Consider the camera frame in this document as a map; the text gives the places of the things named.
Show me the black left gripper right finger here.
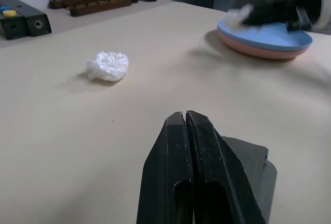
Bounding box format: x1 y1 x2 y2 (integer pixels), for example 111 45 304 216
185 110 266 224

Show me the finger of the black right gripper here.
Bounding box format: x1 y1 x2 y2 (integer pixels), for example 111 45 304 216
249 0 288 14
243 10 287 26

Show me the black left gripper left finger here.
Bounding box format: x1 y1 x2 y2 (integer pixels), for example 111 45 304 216
136 111 195 224

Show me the blue plate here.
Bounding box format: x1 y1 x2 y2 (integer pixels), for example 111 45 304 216
217 18 314 53

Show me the white paper ball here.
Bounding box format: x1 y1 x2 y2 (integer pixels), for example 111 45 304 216
85 50 130 82
225 3 255 28

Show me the pink plate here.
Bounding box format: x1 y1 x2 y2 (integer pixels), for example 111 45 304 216
217 29 310 60

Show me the black box with round hole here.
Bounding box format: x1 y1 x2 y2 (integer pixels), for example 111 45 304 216
11 0 52 37

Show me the black box with coloured buttons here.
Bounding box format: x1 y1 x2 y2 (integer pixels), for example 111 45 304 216
0 0 29 41

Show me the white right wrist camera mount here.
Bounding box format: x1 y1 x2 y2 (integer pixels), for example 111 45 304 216
305 0 331 29

